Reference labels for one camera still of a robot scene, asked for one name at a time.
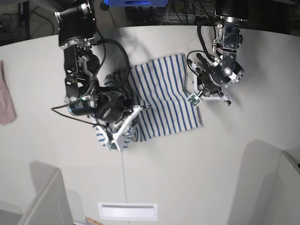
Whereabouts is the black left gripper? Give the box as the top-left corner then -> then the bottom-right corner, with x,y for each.
198,73 -> 225,92

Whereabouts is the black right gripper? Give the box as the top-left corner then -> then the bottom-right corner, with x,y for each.
94,91 -> 134,123

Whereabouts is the blue white striped T-shirt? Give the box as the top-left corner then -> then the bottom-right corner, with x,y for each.
94,52 -> 205,152

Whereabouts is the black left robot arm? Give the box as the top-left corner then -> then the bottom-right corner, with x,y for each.
187,0 -> 249,97

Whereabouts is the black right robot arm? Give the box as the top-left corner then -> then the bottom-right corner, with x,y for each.
55,0 -> 133,123

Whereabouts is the blue device at top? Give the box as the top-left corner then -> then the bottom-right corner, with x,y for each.
103,0 -> 169,7

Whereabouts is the pink cloth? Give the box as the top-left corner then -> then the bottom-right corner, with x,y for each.
0,60 -> 17,125

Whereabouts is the wooden pencil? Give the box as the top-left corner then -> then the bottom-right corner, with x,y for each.
84,217 -> 101,225

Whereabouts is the grey left bin divider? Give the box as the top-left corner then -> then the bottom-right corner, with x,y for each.
0,160 -> 75,225

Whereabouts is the grey bin divider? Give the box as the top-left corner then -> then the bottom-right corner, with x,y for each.
0,160 -> 75,225
227,151 -> 300,225

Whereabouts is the grey right bin divider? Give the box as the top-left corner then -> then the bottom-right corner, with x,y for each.
227,151 -> 300,225

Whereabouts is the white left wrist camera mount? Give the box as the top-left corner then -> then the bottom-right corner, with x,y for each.
187,59 -> 231,107

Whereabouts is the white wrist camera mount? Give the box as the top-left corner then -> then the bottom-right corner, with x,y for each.
187,59 -> 231,107
91,105 -> 150,151

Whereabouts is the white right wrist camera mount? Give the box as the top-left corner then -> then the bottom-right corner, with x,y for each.
91,105 -> 150,151

